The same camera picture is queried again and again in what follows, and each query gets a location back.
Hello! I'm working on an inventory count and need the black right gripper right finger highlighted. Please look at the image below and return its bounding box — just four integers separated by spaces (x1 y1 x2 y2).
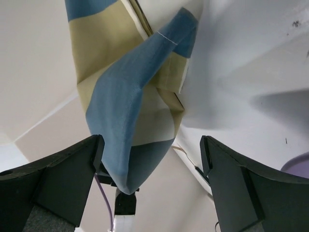
200 136 309 232

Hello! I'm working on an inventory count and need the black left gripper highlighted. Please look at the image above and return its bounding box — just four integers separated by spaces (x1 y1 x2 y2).
98 164 137 215

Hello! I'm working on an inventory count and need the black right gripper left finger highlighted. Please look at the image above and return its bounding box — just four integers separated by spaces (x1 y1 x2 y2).
0 135 104 232

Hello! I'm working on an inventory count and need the purple plastic plate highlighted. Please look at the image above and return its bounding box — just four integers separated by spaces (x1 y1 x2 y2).
281 152 309 178

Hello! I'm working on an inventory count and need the blue beige checked cloth napkin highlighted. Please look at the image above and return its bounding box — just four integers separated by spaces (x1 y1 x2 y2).
65 0 203 194

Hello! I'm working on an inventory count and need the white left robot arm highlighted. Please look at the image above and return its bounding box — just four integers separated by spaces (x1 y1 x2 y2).
95 163 137 232

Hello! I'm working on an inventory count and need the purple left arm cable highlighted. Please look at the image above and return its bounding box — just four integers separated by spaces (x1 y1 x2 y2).
94 173 116 232

